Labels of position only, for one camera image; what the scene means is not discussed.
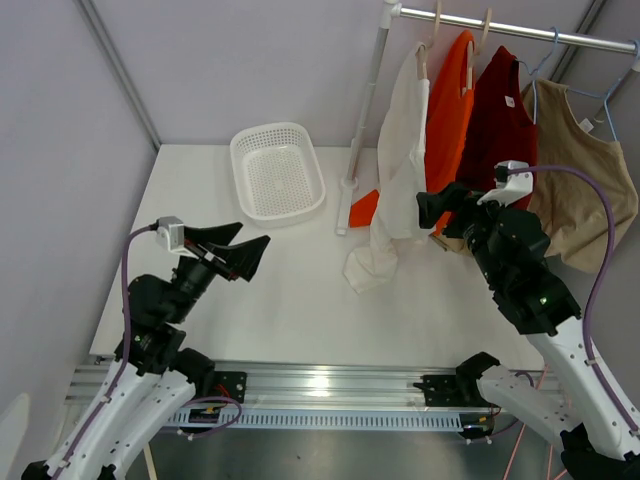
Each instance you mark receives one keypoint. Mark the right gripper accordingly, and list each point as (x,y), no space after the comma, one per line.
(453,196)

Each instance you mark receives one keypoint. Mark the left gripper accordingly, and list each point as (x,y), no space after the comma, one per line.
(241,259)

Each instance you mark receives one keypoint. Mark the beige t shirt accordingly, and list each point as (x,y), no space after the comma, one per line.
(570,211)

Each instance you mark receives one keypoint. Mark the blue hanger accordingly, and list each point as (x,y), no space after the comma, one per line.
(534,73)
(603,115)

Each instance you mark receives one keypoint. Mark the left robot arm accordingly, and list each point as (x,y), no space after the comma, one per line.
(152,375)

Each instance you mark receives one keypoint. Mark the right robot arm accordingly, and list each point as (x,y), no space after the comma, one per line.
(508,245)

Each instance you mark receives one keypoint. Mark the white t shirt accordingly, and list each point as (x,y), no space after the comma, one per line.
(390,212)

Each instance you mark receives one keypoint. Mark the dark red t shirt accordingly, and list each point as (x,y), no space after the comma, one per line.
(500,128)

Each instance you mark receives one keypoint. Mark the orange t shirt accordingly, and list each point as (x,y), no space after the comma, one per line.
(448,117)

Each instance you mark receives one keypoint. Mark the beige hanger under white shirt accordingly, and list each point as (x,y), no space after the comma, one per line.
(430,40)

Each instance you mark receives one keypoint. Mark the beige hanger under orange shirt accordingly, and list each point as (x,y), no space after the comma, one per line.
(474,50)

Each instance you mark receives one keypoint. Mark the blue hanger under red shirt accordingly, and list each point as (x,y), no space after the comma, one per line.
(534,73)

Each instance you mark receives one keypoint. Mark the pink hanger on floor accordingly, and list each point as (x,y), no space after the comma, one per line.
(550,474)

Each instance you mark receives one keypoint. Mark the white perforated plastic basket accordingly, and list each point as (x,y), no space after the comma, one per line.
(277,174)

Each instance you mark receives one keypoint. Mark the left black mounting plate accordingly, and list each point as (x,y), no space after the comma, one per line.
(229,384)

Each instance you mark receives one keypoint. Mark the black mounting plate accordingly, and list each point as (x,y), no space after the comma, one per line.
(442,390)
(229,384)

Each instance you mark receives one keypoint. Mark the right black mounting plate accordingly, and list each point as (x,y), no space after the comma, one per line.
(442,390)

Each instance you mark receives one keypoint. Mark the white clothes rack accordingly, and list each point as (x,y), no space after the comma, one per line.
(395,9)

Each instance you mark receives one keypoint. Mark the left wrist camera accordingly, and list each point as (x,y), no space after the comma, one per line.
(170,234)

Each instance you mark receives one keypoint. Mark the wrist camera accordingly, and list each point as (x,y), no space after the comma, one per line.
(513,183)
(170,234)

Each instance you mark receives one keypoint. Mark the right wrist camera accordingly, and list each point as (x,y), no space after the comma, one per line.
(513,183)

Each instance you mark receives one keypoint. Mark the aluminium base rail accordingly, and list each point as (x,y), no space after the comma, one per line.
(343,388)

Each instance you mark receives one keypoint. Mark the white slotted cable duct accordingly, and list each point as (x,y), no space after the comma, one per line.
(412,421)

